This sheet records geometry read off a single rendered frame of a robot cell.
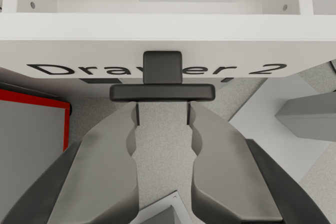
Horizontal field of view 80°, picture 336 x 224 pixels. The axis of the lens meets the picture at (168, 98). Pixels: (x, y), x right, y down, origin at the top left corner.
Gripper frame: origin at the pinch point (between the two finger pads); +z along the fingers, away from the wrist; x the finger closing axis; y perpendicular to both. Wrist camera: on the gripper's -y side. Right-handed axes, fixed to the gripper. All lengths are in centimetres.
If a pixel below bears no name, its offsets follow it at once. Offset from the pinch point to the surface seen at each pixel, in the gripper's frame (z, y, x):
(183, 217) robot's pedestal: 47, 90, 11
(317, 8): 12.1, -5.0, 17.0
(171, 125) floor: 73, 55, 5
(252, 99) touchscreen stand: 78, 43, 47
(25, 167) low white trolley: 35, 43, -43
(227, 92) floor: 83, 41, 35
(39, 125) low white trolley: 48, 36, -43
